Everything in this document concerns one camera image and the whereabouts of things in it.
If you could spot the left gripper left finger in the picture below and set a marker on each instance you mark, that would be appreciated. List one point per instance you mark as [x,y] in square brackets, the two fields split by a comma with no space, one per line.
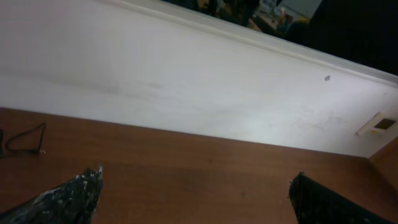
[74,201]

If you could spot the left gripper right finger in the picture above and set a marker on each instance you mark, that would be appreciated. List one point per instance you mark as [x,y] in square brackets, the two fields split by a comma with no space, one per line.
[313,203]

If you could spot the wall socket opening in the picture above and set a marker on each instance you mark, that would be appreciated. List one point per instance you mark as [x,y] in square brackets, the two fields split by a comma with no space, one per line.
[378,124]

